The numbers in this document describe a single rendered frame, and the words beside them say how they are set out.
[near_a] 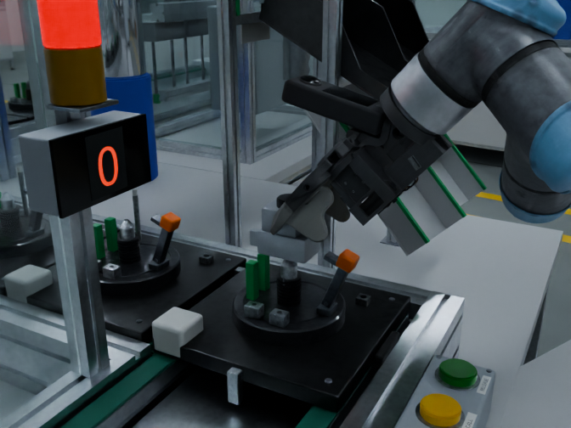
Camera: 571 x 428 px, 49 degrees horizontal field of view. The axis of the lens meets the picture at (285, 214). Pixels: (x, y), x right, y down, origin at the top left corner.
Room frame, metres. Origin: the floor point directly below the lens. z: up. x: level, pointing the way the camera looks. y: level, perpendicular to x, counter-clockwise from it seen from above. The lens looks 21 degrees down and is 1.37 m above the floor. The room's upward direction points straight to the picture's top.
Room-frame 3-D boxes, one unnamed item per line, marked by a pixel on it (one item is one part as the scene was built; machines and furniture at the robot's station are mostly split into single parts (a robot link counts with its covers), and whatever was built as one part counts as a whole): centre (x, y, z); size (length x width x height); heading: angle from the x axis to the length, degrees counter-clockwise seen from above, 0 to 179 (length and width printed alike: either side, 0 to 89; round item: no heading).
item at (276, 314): (0.64, 0.01, 1.00); 0.02 x 0.01 x 0.02; 62
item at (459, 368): (0.57, -0.19, 0.96); 0.04 x 0.04 x 0.02
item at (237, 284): (0.69, 0.00, 0.96); 0.24 x 0.24 x 0.02; 62
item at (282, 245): (0.69, 0.00, 1.09); 0.08 x 0.04 x 0.07; 62
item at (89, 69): (0.58, 0.19, 1.29); 0.05 x 0.05 x 0.05
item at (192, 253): (0.81, 0.22, 1.01); 0.24 x 0.24 x 0.13; 62
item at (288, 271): (0.69, 0.00, 1.04); 0.02 x 0.02 x 0.03
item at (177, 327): (0.65, 0.13, 0.97); 0.05 x 0.05 x 0.04; 62
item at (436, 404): (0.51, -0.15, 0.96); 0.04 x 0.04 x 0.02
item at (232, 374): (0.58, 0.06, 0.95); 0.01 x 0.01 x 0.04; 62
